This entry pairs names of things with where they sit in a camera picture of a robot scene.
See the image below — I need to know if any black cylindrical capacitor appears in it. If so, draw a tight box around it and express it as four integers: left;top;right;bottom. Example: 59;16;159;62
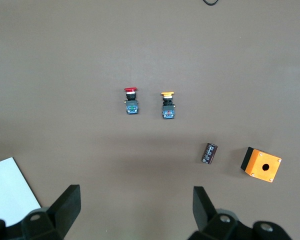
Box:
201;142;219;165

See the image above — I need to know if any red mushroom push button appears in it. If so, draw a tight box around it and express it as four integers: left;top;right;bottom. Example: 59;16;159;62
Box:
123;86;140;115

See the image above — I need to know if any white drawer cabinet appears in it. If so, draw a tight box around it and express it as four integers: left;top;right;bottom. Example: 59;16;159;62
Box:
0;156;42;227

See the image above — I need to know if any yellow mushroom push button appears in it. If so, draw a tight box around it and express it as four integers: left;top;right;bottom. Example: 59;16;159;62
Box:
160;91;176;120

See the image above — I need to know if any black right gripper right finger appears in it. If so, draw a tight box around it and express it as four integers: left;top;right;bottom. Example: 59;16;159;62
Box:
187;186;295;240

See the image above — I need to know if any orange black button enclosure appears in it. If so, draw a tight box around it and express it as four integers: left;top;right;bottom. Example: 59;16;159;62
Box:
240;146;283;184

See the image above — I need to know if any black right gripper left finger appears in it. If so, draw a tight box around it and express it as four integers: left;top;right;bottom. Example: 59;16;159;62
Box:
0;184;81;240

